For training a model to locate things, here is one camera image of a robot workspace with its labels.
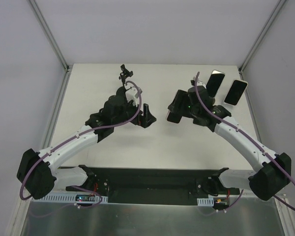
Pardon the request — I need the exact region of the right pink-case phone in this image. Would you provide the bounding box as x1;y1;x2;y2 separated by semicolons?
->
224;80;248;106

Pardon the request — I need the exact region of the black round-base phone stand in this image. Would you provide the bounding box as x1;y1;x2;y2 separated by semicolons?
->
118;64;133;85

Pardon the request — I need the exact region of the white phone stand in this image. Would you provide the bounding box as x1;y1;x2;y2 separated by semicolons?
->
221;102;236;113

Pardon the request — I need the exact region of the aluminium frame post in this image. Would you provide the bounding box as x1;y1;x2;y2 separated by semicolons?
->
238;0;288;75
27;0;70;72

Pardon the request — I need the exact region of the pink-case phone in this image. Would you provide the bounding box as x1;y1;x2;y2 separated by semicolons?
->
166;110;182;124
224;80;248;106

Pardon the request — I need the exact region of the rear silver-edged phone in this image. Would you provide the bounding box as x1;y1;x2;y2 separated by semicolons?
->
206;70;225;98

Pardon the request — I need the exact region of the left aluminium frame post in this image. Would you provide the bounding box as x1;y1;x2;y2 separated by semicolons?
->
27;0;70;72

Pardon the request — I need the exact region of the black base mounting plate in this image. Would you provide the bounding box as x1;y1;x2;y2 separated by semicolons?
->
65;164;244;206

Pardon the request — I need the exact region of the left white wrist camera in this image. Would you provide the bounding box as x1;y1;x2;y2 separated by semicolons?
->
125;87;142;107

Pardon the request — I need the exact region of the white cable duct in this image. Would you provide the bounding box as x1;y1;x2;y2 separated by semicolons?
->
39;193;108;204
197;197;214;207

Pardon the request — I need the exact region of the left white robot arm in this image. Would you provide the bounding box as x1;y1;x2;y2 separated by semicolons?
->
17;84;156;200

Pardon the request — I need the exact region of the pink-case phone front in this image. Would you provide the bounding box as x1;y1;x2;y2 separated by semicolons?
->
166;110;182;124

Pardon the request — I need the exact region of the right white cable duct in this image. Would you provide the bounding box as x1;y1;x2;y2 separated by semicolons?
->
197;197;214;207

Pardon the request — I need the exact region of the right aluminium table rail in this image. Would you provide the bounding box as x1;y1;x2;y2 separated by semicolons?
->
238;69;266;150

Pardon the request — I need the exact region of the left white cable duct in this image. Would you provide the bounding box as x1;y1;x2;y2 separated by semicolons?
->
39;193;108;204

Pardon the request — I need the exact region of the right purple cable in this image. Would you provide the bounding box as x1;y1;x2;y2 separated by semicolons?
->
194;71;295;212

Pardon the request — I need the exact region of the right aluminium frame post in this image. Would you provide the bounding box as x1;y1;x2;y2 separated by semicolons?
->
238;0;288;75

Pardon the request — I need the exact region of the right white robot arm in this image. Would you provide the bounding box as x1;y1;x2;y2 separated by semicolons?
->
167;86;292;201

